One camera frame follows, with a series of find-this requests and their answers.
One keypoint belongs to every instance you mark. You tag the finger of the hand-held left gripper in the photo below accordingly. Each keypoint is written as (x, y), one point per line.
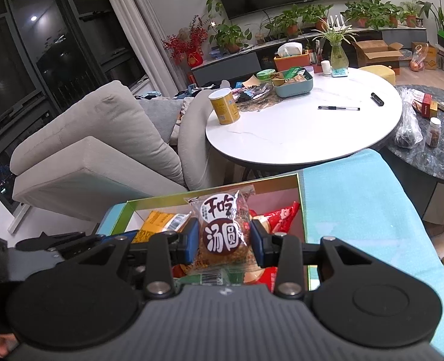
(126, 235)

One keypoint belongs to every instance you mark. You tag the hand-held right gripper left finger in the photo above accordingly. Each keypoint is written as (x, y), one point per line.
(191, 244)

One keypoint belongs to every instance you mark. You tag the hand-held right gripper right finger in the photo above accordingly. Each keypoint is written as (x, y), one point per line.
(257, 246)

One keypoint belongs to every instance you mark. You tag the green cardboard box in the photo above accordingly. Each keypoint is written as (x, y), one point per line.
(124, 210)

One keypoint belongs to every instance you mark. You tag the clear brown-label snack packet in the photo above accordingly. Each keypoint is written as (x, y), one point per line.
(222, 233)

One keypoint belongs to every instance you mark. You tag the red cartoon snack packet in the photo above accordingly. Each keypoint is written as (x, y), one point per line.
(282, 216)

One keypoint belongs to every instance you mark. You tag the grey sofa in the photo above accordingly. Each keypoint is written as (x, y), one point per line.
(94, 139)

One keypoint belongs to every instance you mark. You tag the white round table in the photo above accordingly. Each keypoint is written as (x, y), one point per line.
(301, 131)

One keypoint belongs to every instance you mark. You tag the yellow can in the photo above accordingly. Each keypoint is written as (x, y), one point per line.
(225, 107)

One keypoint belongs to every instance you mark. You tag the black pen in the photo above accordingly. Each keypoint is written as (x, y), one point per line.
(338, 108)

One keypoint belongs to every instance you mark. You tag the blue basket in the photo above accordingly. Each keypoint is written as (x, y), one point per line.
(293, 88)

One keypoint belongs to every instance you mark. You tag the grey television cabinet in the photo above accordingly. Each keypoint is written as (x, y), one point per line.
(222, 66)

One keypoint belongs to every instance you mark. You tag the orange tissue box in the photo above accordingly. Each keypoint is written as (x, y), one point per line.
(291, 62)

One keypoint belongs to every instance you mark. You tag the clear plastic bag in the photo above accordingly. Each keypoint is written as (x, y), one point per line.
(408, 131)

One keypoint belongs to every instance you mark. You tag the small white cup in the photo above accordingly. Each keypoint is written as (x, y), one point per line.
(326, 68)

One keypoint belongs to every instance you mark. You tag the dark marble round table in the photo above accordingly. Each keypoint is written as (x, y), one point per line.
(432, 165)

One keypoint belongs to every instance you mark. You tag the red flower plant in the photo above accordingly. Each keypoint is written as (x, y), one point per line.
(186, 41)

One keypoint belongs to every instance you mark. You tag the glass vase with plant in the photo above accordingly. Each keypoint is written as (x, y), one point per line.
(338, 58)

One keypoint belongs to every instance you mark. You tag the brown spice jar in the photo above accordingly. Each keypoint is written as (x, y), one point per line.
(433, 133)

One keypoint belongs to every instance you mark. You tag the white curtain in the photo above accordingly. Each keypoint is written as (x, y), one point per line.
(139, 26)

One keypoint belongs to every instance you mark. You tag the dark window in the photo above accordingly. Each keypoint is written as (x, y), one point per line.
(37, 45)

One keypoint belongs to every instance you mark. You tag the open cardboard box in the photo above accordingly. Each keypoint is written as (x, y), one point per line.
(376, 58)

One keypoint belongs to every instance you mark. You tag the bushy potted green plant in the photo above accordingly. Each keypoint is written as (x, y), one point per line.
(372, 11)

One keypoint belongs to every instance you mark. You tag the small potted green plant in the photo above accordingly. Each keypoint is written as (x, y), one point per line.
(410, 15)

